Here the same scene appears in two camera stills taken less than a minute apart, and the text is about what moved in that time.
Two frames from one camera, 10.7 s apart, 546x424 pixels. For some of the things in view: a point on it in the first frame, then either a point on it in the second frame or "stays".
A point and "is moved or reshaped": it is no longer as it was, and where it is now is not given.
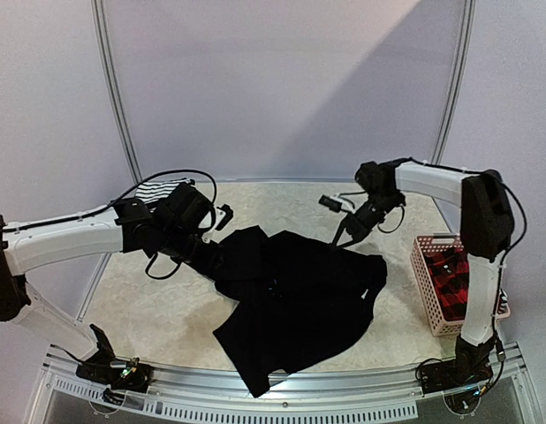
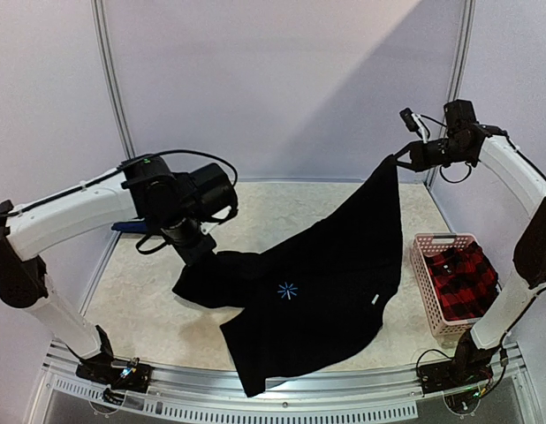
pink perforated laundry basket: x=436 y=243 stays
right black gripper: x=354 y=224 → x=415 y=154
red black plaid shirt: x=448 y=275 stays
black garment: x=300 y=301 is moved or reshaped
